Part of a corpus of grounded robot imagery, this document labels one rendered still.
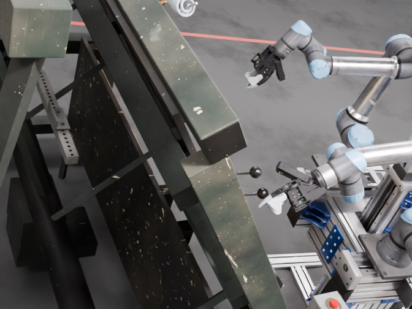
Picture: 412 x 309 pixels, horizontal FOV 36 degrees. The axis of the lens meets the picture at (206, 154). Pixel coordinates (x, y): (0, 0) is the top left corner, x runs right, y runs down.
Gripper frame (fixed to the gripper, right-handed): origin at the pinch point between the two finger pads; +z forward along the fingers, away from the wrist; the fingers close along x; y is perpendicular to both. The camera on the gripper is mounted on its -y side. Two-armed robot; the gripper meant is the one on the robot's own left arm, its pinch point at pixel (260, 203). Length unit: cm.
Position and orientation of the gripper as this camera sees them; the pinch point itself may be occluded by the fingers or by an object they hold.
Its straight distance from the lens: 203.2
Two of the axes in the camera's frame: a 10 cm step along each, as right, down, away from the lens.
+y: 4.5, 8.3, -3.3
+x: 1.0, 3.2, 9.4
